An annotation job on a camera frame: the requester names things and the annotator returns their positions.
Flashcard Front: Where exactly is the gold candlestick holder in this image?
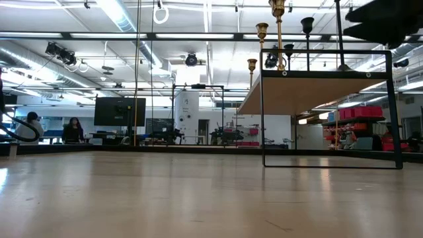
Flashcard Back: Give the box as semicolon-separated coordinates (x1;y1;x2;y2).
268;0;288;71
255;22;270;50
247;58;258;89

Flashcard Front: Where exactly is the shelf with red bins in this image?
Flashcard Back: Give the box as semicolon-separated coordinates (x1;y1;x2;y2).
322;104;387;150

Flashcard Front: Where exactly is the black overhead beam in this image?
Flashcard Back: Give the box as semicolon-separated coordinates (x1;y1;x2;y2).
0;31;423;43

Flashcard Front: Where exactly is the white column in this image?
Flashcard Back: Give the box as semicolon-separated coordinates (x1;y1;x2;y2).
174;91;200;145

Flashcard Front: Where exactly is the black tv screen on stand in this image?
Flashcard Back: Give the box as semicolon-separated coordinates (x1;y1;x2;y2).
93;97;147;127

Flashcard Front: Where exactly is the person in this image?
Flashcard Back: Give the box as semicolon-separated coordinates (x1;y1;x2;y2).
61;116;85;145
15;111;45;145

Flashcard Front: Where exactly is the wooden shelf riser black frame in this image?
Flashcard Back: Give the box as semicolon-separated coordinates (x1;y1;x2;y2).
237;48;404;170

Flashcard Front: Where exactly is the black metal frame stand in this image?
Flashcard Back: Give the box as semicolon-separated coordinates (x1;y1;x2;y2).
171;83;225;146

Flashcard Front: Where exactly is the white hanging ring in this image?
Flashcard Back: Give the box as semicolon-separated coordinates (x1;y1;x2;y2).
153;5;170;25

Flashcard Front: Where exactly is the black hanging cable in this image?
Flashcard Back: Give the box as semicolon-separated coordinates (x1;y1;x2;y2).
150;0;155;146

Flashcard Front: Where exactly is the yellow hanging cord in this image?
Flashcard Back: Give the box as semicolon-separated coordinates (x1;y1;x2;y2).
133;0;142;147

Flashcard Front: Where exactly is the black ceiling camera pair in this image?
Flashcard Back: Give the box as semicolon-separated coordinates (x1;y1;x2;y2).
45;42;77;67

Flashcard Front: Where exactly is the thick black cable loop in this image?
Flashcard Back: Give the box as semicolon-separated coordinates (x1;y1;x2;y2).
0;112;41;143

